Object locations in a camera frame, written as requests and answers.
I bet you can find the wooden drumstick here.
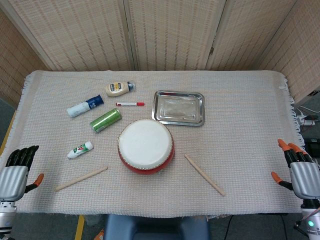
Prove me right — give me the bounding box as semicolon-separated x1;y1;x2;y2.
54;165;109;192
184;153;226;197

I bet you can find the green drink can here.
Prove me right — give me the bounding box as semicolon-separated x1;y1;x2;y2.
89;108;123;134

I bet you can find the woven folding screen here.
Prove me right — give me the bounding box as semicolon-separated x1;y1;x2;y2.
0;0;320;108

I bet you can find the red white marker pen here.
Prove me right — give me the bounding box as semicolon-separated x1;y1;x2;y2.
115;101;146;107

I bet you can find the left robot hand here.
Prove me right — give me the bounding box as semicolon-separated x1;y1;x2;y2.
0;145;45;202

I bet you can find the small white green tube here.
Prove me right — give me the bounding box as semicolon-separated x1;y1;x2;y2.
66;141;94;159

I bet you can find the black box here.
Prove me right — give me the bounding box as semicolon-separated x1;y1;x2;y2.
303;138;320;158

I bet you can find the red drum white skin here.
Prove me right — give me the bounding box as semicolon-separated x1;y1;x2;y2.
117;118;176;176

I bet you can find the stainless steel tray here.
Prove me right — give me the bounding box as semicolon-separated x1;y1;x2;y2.
151;90;206;127

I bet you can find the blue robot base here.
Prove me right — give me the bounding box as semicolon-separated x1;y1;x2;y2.
103;214;211;240

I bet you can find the cream mayonnaise squeeze bottle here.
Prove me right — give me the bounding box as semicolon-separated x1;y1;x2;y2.
104;81;137;98

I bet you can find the beige woven tablecloth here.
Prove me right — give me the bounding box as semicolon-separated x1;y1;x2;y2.
0;69;313;218

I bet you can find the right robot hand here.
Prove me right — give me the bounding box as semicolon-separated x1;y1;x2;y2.
271;138;320;200

